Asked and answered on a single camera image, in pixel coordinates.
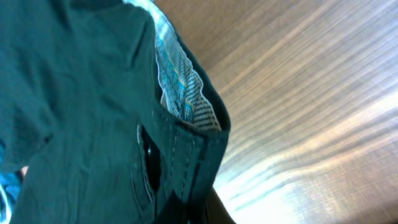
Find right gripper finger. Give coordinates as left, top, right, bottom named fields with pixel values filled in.
left=205, top=189, right=236, bottom=224

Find black shorts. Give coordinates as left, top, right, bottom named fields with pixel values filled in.
left=1, top=0, right=231, bottom=223

